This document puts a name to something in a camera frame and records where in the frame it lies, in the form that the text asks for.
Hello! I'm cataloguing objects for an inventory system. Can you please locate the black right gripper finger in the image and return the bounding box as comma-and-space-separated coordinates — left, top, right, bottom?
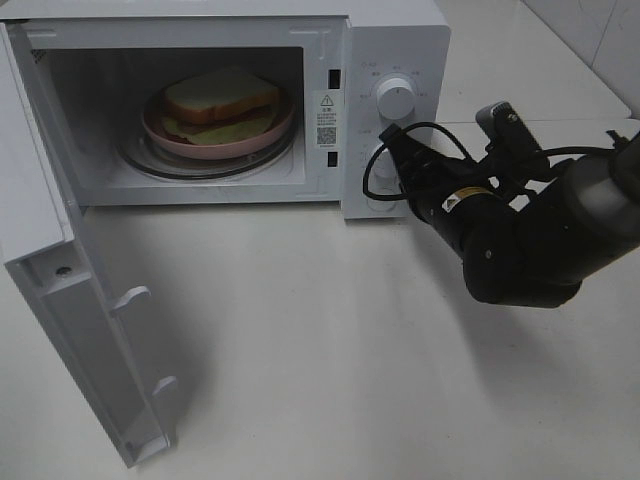
383, 142, 415, 193
379, 125, 439, 165

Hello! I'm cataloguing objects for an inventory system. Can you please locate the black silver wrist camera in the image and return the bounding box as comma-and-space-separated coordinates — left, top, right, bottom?
475, 101, 541, 165

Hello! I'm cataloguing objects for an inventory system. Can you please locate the glass microwave turntable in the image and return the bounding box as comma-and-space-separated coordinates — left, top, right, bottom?
114, 123, 299, 182

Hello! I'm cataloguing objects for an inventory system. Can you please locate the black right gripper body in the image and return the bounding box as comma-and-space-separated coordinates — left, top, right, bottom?
399, 152, 500, 206

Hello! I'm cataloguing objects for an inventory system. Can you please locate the white timer knob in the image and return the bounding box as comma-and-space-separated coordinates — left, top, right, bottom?
372, 149, 397, 182

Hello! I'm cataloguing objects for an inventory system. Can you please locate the white warning label sticker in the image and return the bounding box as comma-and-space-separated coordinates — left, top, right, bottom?
311, 89, 344, 149

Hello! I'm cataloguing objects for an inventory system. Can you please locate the white microwave oven body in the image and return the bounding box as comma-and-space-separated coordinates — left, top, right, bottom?
1, 1, 451, 219

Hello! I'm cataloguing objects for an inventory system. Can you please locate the upper white power knob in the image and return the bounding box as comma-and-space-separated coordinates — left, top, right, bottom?
376, 74, 416, 120

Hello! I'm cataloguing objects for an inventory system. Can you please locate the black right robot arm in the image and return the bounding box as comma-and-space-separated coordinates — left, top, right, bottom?
380, 125, 639, 308

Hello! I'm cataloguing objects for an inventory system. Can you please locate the black camera cable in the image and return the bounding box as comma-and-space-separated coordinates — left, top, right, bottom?
360, 121, 626, 202

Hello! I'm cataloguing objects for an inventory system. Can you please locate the white microwave door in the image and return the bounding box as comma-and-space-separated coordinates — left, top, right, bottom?
1, 22, 179, 467

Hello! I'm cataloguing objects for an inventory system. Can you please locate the pink round plate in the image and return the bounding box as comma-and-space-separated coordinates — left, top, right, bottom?
141, 89, 295, 161

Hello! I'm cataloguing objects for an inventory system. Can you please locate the toast sandwich with lettuce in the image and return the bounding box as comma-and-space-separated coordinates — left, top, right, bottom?
160, 67, 284, 145

